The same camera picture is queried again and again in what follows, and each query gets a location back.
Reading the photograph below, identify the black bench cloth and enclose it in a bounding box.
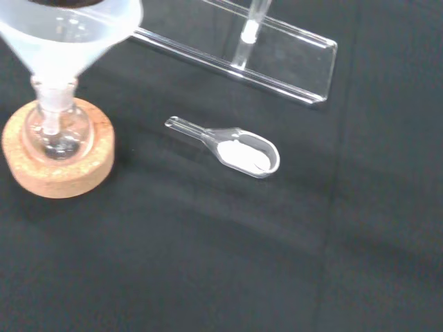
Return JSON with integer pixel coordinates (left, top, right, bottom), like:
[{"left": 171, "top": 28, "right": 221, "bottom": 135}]
[{"left": 0, "top": 0, "right": 443, "bottom": 332}]

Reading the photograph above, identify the glass round-bottom flask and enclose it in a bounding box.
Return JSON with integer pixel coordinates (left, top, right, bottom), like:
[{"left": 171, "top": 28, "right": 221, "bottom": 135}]
[{"left": 25, "top": 77, "right": 95, "bottom": 162}]

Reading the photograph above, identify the clear acrylic funnel stand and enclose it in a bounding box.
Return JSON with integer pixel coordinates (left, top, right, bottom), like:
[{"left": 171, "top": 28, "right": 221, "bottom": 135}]
[{"left": 129, "top": 0, "right": 338, "bottom": 107}]

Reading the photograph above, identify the cork ring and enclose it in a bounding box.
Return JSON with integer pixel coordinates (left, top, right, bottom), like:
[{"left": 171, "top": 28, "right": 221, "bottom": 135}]
[{"left": 1, "top": 96, "right": 116, "bottom": 199}]

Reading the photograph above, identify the translucent plastic funnel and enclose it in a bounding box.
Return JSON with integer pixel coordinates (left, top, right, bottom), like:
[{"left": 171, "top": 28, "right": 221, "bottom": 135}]
[{"left": 0, "top": 0, "right": 145, "bottom": 134}]

